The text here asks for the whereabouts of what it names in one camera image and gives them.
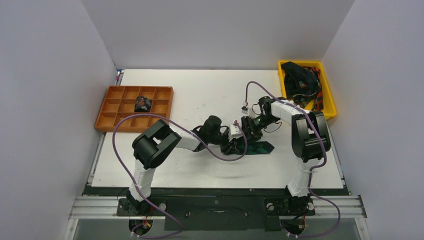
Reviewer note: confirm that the pile of dark ties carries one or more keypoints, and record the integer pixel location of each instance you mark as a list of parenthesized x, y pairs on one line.
[(302, 85)]

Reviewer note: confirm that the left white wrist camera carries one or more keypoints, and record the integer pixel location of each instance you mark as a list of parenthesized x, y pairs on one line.
[(235, 131)]

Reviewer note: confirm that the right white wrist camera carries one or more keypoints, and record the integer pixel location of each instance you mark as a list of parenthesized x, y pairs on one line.
[(249, 111)]

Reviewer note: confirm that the orange compartment tray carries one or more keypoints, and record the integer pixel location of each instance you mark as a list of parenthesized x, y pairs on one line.
[(119, 102)]

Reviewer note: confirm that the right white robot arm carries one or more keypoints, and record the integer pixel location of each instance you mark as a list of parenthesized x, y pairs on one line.
[(310, 140)]

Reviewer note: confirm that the aluminium rail frame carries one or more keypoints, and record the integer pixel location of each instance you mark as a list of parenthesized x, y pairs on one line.
[(106, 207)]

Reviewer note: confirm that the green navy striped tie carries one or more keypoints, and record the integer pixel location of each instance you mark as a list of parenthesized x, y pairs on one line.
[(253, 147)]

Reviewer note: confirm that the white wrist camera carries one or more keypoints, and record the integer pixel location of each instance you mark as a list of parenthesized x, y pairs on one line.
[(235, 131), (249, 111)]

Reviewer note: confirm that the yellow plastic bin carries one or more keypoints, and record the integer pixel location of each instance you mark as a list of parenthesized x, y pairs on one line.
[(329, 109)]

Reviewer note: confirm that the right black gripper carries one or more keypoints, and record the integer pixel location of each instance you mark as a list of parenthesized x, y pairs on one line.
[(251, 134)]

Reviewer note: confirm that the rolled dark tie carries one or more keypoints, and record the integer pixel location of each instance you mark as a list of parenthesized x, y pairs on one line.
[(142, 104)]

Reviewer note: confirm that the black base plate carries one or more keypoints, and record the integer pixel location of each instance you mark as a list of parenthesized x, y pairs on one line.
[(221, 209)]

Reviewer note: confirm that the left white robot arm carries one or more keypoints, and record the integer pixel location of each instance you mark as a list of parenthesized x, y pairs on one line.
[(153, 146)]

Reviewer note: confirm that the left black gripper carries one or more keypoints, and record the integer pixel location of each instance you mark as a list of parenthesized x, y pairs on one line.
[(229, 147)]

